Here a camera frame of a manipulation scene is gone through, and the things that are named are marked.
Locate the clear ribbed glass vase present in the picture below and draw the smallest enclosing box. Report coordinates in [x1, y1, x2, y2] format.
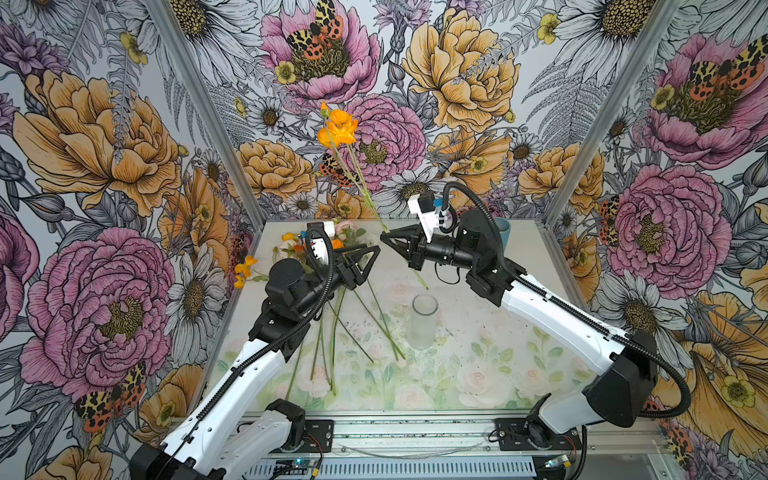
[407, 294, 439, 351]

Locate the yellow orange poppy stem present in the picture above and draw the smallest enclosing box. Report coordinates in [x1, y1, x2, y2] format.
[316, 100, 431, 291]

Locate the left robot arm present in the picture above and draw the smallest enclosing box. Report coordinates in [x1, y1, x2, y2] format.
[129, 242, 380, 479]

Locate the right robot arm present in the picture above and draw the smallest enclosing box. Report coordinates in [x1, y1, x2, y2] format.
[380, 209, 692, 449]

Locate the teal ceramic vase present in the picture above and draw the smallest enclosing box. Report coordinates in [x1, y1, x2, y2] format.
[494, 217, 511, 251]

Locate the pink white flower bunch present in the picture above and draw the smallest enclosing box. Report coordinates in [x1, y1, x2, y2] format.
[272, 219, 405, 400]

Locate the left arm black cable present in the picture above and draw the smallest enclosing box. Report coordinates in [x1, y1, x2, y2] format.
[194, 226, 335, 421]

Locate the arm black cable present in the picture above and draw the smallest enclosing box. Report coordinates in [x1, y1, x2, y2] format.
[440, 181, 692, 420]
[194, 226, 335, 421]

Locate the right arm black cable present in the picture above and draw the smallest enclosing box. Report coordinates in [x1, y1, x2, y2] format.
[440, 181, 692, 420]

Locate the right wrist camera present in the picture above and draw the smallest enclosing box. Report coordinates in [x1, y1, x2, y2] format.
[407, 191, 450, 243]

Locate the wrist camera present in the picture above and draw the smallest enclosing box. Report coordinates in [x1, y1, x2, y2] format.
[305, 220, 335, 266]
[407, 191, 450, 243]

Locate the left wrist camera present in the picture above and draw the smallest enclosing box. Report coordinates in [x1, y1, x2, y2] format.
[305, 220, 335, 266]

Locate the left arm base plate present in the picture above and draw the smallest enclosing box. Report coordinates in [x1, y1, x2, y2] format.
[278, 419, 335, 454]

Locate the aluminium front rail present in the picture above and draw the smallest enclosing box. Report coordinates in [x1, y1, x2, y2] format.
[161, 410, 673, 460]

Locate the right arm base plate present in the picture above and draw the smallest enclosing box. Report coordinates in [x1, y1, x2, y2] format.
[489, 417, 582, 452]

